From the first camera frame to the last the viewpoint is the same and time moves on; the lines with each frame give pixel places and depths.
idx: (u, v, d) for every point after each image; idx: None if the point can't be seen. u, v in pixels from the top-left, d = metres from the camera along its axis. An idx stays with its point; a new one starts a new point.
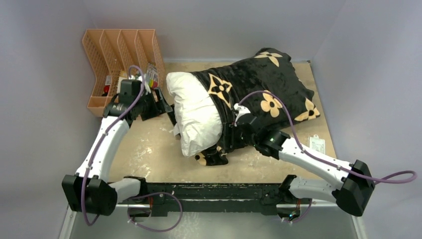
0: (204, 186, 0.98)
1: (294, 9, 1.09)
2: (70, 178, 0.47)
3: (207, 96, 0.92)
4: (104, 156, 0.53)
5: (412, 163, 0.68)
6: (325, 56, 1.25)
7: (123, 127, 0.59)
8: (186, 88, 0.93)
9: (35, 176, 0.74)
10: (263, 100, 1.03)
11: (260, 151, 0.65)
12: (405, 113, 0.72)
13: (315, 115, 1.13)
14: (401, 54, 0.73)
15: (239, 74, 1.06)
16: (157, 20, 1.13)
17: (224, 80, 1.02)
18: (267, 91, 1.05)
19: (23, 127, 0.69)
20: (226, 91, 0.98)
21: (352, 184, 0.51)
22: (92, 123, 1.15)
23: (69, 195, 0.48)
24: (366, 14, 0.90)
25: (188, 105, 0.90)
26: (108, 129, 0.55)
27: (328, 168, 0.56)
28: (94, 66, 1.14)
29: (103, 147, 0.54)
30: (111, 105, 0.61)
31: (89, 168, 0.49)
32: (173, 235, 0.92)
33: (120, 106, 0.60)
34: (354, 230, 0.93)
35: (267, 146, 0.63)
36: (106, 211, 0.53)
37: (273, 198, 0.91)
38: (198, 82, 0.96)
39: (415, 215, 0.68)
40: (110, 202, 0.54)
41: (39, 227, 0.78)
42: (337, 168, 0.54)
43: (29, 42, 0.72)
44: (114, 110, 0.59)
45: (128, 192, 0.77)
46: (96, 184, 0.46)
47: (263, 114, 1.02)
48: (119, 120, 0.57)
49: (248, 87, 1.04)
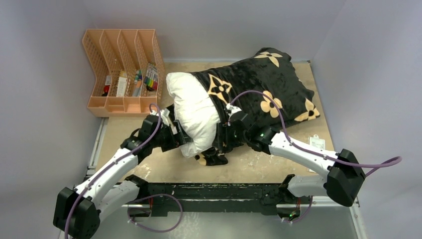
0: (204, 186, 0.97)
1: (294, 9, 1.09)
2: (68, 192, 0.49)
3: (207, 97, 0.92)
4: (105, 182, 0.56)
5: (413, 163, 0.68)
6: (325, 56, 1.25)
7: (132, 161, 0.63)
8: (185, 89, 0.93)
9: (35, 176, 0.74)
10: (263, 101, 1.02)
11: (252, 147, 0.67)
12: (406, 113, 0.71)
13: (315, 115, 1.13)
14: (401, 54, 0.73)
15: (238, 74, 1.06)
16: (157, 20, 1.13)
17: (224, 80, 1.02)
18: (267, 91, 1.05)
19: (23, 127, 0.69)
20: (225, 92, 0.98)
21: (337, 172, 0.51)
22: (92, 123, 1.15)
23: (60, 208, 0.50)
24: (366, 14, 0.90)
25: (187, 106, 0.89)
26: (118, 160, 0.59)
27: (315, 158, 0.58)
28: (94, 66, 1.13)
29: (107, 174, 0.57)
30: (130, 138, 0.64)
31: (87, 188, 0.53)
32: (173, 235, 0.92)
33: (138, 143, 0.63)
34: (354, 230, 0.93)
35: (258, 141, 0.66)
36: (82, 238, 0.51)
37: (273, 198, 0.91)
38: (198, 83, 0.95)
39: (415, 216, 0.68)
40: (90, 229, 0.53)
41: (38, 227, 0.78)
42: (324, 157, 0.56)
43: (29, 42, 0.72)
44: (131, 145, 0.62)
45: (124, 199, 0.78)
46: (84, 207, 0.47)
47: (263, 115, 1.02)
48: (131, 154, 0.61)
49: (248, 87, 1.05)
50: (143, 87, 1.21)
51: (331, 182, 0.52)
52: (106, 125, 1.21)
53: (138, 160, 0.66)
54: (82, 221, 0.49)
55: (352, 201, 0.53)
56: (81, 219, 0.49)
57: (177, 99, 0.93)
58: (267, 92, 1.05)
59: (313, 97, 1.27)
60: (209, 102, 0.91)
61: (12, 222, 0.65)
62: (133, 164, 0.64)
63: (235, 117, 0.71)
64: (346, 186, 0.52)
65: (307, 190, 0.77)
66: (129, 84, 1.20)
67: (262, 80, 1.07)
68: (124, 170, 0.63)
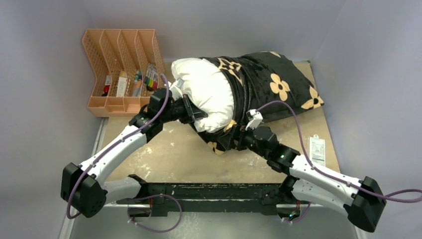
0: (204, 186, 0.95)
1: (293, 9, 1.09)
2: (73, 168, 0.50)
3: (217, 72, 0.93)
4: (110, 160, 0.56)
5: (413, 164, 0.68)
6: (325, 56, 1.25)
7: (140, 140, 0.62)
8: (194, 68, 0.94)
9: (35, 176, 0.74)
10: (271, 82, 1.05)
11: (271, 167, 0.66)
12: (406, 113, 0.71)
13: (320, 103, 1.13)
14: (401, 54, 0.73)
15: (246, 60, 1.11)
16: (157, 20, 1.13)
17: (233, 61, 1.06)
18: (275, 74, 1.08)
19: (22, 127, 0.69)
20: (236, 69, 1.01)
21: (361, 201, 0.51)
22: (92, 123, 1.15)
23: (66, 183, 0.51)
24: (366, 14, 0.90)
25: (198, 81, 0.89)
26: (125, 137, 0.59)
27: (339, 184, 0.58)
28: (94, 66, 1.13)
29: (113, 152, 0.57)
30: (139, 116, 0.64)
31: (91, 166, 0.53)
32: (173, 235, 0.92)
33: (147, 120, 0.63)
34: (354, 230, 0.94)
35: (278, 163, 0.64)
36: (87, 213, 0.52)
37: (273, 198, 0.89)
38: (206, 62, 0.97)
39: (414, 216, 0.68)
40: (95, 206, 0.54)
41: (38, 228, 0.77)
42: (348, 184, 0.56)
43: (29, 43, 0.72)
44: (140, 122, 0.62)
45: (125, 193, 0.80)
46: (88, 185, 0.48)
47: (273, 95, 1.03)
48: (139, 132, 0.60)
49: (257, 69, 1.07)
50: (143, 87, 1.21)
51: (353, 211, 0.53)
52: (106, 125, 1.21)
53: (146, 139, 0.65)
54: (86, 197, 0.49)
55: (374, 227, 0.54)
56: (86, 196, 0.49)
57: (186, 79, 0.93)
58: (274, 75, 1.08)
59: None
60: (221, 75, 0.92)
61: (12, 222, 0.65)
62: (142, 143, 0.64)
63: (258, 133, 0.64)
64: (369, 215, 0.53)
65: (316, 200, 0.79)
66: (129, 83, 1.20)
67: (269, 65, 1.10)
68: (133, 148, 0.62)
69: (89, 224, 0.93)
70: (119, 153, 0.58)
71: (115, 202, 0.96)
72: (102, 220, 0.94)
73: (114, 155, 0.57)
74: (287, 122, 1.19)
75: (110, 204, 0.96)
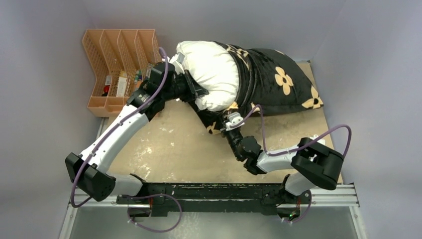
0: (204, 186, 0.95)
1: (293, 9, 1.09)
2: (73, 158, 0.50)
3: (222, 53, 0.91)
4: (110, 147, 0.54)
5: (413, 163, 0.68)
6: (324, 56, 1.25)
7: (141, 121, 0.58)
8: (200, 48, 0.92)
9: (35, 177, 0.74)
10: (277, 74, 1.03)
11: (248, 171, 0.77)
12: (406, 113, 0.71)
13: (319, 104, 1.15)
14: (400, 54, 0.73)
15: (252, 52, 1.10)
16: (157, 20, 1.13)
17: (240, 50, 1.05)
18: (280, 67, 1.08)
19: (23, 127, 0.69)
20: (243, 56, 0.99)
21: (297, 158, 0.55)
22: (92, 123, 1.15)
23: (71, 172, 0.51)
24: (366, 14, 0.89)
25: (203, 59, 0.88)
26: (123, 120, 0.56)
27: (284, 156, 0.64)
28: (94, 66, 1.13)
29: (112, 137, 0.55)
30: (137, 93, 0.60)
31: (91, 155, 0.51)
32: (173, 235, 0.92)
33: (146, 96, 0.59)
34: (355, 230, 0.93)
35: (254, 168, 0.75)
36: (98, 197, 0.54)
37: (273, 198, 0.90)
38: (213, 43, 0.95)
39: (414, 216, 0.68)
40: (105, 190, 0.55)
41: (39, 228, 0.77)
42: (288, 152, 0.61)
43: (29, 44, 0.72)
44: (139, 100, 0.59)
45: (126, 188, 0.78)
46: (91, 175, 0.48)
47: (277, 87, 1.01)
48: (138, 113, 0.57)
49: (263, 60, 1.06)
50: None
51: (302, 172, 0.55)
52: (106, 125, 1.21)
53: (148, 117, 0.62)
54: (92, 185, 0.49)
55: (327, 179, 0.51)
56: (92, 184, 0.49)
57: (190, 57, 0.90)
58: (280, 69, 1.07)
59: None
60: (227, 56, 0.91)
61: (12, 222, 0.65)
62: (144, 122, 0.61)
63: (246, 144, 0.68)
64: (313, 168, 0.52)
65: (300, 186, 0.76)
66: (129, 83, 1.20)
67: (274, 59, 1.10)
68: (135, 130, 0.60)
69: (89, 224, 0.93)
70: (118, 138, 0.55)
71: (115, 202, 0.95)
72: (102, 220, 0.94)
73: (114, 141, 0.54)
74: (287, 122, 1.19)
75: (110, 204, 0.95)
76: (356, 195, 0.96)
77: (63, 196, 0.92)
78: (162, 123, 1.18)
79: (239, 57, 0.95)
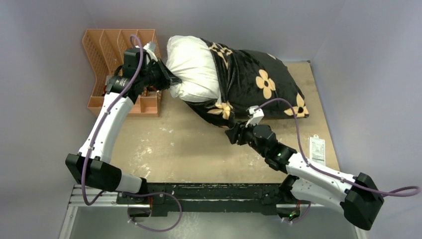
0: (204, 186, 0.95)
1: (293, 9, 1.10)
2: (74, 157, 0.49)
3: (201, 50, 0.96)
4: (106, 137, 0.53)
5: (413, 163, 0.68)
6: (325, 56, 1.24)
7: (126, 106, 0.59)
8: (182, 42, 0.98)
9: (35, 178, 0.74)
10: (258, 76, 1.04)
11: (269, 165, 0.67)
12: (406, 113, 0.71)
13: (304, 113, 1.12)
14: (401, 54, 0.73)
15: (239, 52, 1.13)
16: (157, 20, 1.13)
17: (225, 48, 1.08)
18: (263, 69, 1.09)
19: (22, 128, 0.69)
20: (225, 55, 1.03)
21: (355, 195, 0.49)
22: (92, 123, 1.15)
23: (75, 172, 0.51)
24: (366, 13, 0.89)
25: (182, 53, 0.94)
26: (110, 108, 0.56)
27: (332, 179, 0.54)
28: (94, 66, 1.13)
29: (105, 126, 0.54)
30: (114, 79, 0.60)
31: (91, 148, 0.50)
32: (173, 235, 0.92)
33: (123, 81, 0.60)
34: (354, 231, 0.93)
35: (275, 160, 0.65)
36: (109, 187, 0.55)
37: (273, 197, 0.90)
38: (196, 39, 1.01)
39: (414, 216, 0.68)
40: (114, 179, 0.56)
41: (39, 228, 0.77)
42: (341, 179, 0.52)
43: (29, 44, 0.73)
44: (117, 85, 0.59)
45: (127, 185, 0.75)
46: (97, 167, 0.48)
47: (257, 89, 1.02)
48: (121, 97, 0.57)
49: (247, 60, 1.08)
50: None
51: (349, 206, 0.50)
52: None
53: (132, 100, 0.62)
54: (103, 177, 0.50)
55: (368, 224, 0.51)
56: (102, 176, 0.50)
57: (174, 49, 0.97)
58: (263, 71, 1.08)
59: (313, 97, 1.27)
60: (208, 53, 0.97)
61: (12, 222, 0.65)
62: (130, 106, 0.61)
63: (257, 131, 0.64)
64: (366, 212, 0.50)
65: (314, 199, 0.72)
66: None
67: (261, 62, 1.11)
68: (123, 117, 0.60)
69: (89, 224, 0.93)
70: (111, 126, 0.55)
71: (115, 202, 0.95)
72: (102, 220, 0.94)
73: (108, 130, 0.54)
74: (287, 122, 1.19)
75: (110, 204, 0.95)
76: None
77: (63, 196, 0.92)
78: (162, 123, 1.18)
79: (219, 56, 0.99)
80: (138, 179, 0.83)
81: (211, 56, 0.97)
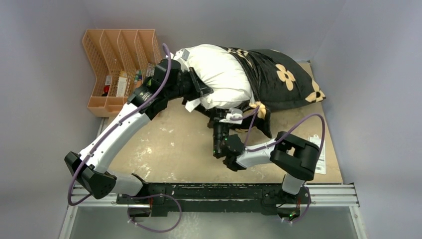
0: (204, 186, 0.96)
1: (292, 10, 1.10)
2: (73, 157, 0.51)
3: (220, 54, 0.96)
4: (108, 147, 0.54)
5: (413, 163, 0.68)
6: (324, 56, 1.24)
7: (140, 121, 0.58)
8: (199, 52, 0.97)
9: (34, 178, 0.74)
10: (278, 71, 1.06)
11: (230, 168, 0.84)
12: (405, 113, 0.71)
13: (322, 97, 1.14)
14: (399, 56, 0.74)
15: (252, 51, 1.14)
16: (157, 21, 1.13)
17: (240, 50, 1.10)
18: (280, 64, 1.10)
19: (22, 128, 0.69)
20: (244, 55, 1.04)
21: (277, 154, 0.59)
22: (92, 123, 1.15)
23: (71, 171, 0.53)
24: (366, 14, 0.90)
25: (205, 61, 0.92)
26: (122, 120, 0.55)
27: (263, 151, 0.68)
28: (94, 66, 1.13)
29: (111, 137, 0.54)
30: (139, 90, 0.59)
31: (89, 155, 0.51)
32: (173, 235, 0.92)
33: (147, 94, 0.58)
34: (354, 230, 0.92)
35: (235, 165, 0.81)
36: (98, 195, 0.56)
37: (273, 198, 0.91)
38: (210, 47, 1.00)
39: (414, 216, 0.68)
40: (105, 188, 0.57)
41: (39, 228, 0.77)
42: (266, 147, 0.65)
43: (29, 45, 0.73)
44: (140, 97, 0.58)
45: (126, 188, 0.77)
46: (88, 176, 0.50)
47: (280, 83, 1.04)
48: (138, 112, 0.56)
49: (264, 58, 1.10)
50: None
51: (280, 166, 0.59)
52: (106, 125, 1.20)
53: (150, 116, 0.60)
54: (91, 185, 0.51)
55: (304, 170, 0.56)
56: (91, 185, 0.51)
57: (194, 59, 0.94)
58: (280, 65, 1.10)
59: None
60: (228, 56, 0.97)
61: (12, 221, 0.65)
62: (145, 121, 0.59)
63: (232, 144, 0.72)
64: (292, 162, 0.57)
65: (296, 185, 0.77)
66: (129, 83, 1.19)
67: (273, 58, 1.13)
68: (135, 130, 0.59)
69: (89, 225, 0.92)
70: (116, 139, 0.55)
71: (115, 202, 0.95)
72: (101, 220, 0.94)
73: (112, 142, 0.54)
74: (287, 122, 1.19)
75: (110, 204, 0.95)
76: (356, 195, 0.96)
77: (63, 196, 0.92)
78: (162, 123, 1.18)
79: (241, 55, 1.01)
80: (137, 179, 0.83)
81: (234, 58, 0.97)
